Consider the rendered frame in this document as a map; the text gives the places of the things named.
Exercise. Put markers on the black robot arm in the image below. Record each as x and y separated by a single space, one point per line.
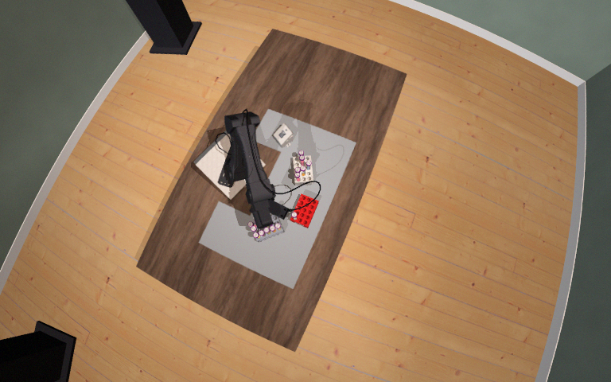
244 150

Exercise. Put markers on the grey bench mat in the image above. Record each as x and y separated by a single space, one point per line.
283 256

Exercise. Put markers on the red tube rack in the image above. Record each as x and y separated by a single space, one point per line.
305 215

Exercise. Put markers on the white tube rack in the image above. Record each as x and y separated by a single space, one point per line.
308 173

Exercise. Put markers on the cream square panel with done button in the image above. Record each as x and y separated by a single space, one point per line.
284 135

